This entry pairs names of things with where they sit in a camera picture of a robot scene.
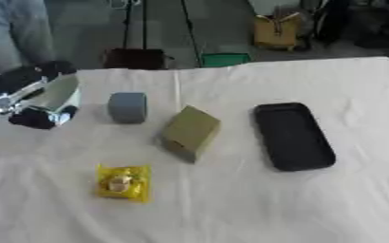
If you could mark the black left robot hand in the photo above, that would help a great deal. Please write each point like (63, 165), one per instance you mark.
(33, 118)

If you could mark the olive cardboard box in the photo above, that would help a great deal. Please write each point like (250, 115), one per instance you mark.
(193, 133)

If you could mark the green box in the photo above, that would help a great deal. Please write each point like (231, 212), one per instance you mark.
(225, 59)

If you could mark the person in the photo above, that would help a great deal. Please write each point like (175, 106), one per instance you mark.
(12, 31)

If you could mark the grey cylinder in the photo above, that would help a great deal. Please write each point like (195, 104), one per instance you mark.
(127, 107)

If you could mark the yellow snack packet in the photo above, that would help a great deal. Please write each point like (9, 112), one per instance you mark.
(123, 183)

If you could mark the dark brown bag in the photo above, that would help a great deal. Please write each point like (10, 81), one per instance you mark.
(134, 58)

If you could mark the black tripod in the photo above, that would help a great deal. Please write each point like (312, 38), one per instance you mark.
(144, 25)

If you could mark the tan bag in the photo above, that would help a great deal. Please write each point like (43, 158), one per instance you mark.
(275, 33)

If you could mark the black plastic tray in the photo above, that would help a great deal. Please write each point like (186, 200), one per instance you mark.
(293, 136)

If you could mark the black bag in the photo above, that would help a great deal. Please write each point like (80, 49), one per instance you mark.
(330, 22)
(377, 27)

